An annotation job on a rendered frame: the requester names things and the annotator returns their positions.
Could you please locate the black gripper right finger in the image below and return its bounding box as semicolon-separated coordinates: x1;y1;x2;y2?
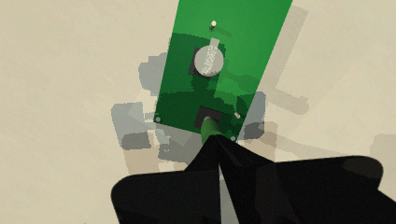
216;134;384;224

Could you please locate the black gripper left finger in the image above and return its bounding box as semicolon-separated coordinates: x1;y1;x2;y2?
110;134;221;224

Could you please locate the green circuit board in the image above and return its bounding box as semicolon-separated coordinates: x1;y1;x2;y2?
153;0;292;145

